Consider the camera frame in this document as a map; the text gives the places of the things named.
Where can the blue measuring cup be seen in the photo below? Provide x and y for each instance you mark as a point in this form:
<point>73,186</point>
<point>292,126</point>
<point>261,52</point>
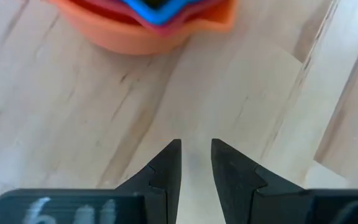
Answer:
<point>157,18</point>

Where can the red measuring cup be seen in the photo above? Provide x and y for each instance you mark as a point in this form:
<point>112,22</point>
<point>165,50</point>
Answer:
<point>104,12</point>

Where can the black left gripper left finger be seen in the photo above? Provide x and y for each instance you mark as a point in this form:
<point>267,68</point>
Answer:
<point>166,186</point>

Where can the orange measuring cup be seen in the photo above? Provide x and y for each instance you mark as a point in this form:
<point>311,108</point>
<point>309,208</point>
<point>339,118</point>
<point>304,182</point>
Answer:
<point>120,37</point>

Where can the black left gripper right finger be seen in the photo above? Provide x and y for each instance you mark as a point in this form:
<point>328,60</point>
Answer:
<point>241,193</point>

